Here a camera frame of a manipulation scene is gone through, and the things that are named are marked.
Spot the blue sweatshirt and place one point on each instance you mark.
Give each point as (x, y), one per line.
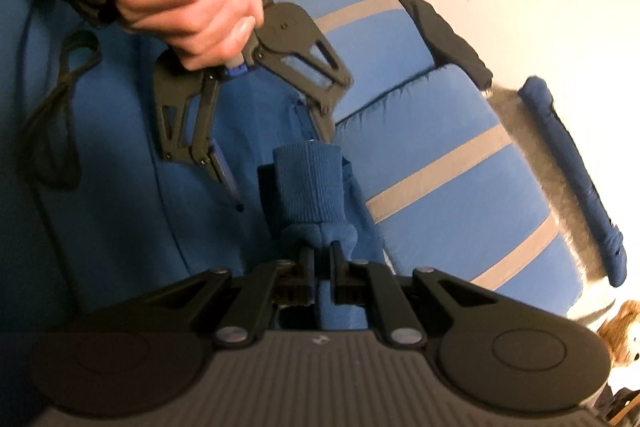
(125, 207)

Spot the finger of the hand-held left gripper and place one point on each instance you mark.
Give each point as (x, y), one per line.
(322, 117)
(222, 167)

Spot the blue grey-striped pillow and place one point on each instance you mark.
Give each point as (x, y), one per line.
(350, 47)
(450, 207)

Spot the black jacket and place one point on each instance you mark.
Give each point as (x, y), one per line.
(440, 32)

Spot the brown plush toy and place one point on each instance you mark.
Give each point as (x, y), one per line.
(622, 327)

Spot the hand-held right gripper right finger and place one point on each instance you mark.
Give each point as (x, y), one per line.
(339, 274)

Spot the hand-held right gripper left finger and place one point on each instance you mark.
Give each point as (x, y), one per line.
(307, 274)

